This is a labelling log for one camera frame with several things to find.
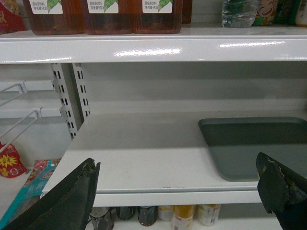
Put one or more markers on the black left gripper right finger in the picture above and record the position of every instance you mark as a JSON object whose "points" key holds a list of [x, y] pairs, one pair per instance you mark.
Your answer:
{"points": [[283, 192]]}

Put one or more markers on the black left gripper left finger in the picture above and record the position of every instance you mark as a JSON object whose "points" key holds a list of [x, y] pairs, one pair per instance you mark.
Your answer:
{"points": [[67, 206]]}

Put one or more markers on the white store shelf unit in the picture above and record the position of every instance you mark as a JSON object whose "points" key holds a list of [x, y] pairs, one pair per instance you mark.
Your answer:
{"points": [[133, 103]]}

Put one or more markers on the grey metal tray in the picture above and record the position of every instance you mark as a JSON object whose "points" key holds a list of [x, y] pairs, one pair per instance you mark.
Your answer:
{"points": [[234, 144]]}

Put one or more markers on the clear water bottle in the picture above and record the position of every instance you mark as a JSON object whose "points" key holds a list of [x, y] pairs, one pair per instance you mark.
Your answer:
{"points": [[239, 13]]}

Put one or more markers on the brown tea bottle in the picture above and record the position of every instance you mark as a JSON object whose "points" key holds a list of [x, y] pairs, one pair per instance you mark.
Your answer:
{"points": [[107, 17], [54, 17], [156, 16]]}

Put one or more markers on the white label drink bottle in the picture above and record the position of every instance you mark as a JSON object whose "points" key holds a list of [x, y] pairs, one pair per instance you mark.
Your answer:
{"points": [[208, 214]]}

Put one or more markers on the yellow drink bottle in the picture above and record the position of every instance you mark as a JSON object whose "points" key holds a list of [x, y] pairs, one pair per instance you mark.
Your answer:
{"points": [[182, 217]]}

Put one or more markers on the red snack pouch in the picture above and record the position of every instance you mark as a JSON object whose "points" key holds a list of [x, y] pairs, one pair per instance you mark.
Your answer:
{"points": [[10, 163]]}

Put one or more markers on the teal snack bag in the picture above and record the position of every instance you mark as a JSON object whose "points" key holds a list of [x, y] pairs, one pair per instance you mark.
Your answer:
{"points": [[31, 191]]}

